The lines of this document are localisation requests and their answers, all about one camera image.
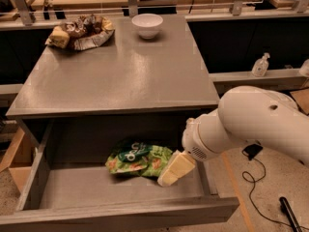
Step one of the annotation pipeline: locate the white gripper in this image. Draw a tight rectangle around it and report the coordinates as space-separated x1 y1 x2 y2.
157 118 209 187

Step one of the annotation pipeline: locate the green rice chip bag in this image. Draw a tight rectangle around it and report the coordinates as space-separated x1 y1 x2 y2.
105 140 173 178

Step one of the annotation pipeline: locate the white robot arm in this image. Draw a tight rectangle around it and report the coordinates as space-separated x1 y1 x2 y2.
157 86 309 187

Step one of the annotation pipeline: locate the grey drawer cabinet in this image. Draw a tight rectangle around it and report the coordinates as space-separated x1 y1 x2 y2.
7 14 218 164

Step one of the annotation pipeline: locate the open grey top drawer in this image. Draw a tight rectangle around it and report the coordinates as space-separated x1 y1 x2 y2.
0 125 239 232

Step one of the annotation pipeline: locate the brown snack bag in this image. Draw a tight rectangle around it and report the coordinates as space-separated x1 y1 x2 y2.
45 14 115 51

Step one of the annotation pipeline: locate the black power adapter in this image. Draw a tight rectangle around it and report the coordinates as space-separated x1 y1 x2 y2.
242 144 263 160

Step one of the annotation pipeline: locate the clear sanitizer pump bottle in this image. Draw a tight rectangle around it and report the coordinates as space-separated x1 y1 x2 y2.
251 52 270 77

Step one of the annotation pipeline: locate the white ceramic bowl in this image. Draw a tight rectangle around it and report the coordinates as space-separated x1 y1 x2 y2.
131 14 163 40

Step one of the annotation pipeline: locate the cardboard box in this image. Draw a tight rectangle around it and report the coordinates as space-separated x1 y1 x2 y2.
0 128 35 192

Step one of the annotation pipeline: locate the grey metal railing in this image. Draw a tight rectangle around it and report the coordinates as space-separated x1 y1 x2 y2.
0 0 309 31

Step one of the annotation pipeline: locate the black cylindrical tool handle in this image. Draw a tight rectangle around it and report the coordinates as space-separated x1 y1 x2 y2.
279 196 302 232

